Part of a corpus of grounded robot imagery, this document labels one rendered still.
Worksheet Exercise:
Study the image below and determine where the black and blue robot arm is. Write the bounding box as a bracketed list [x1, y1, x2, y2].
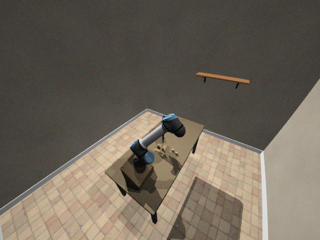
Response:
[130, 113, 186, 168]

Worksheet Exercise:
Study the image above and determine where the beige mat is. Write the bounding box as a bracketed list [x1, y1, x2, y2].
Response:
[154, 143, 167, 154]

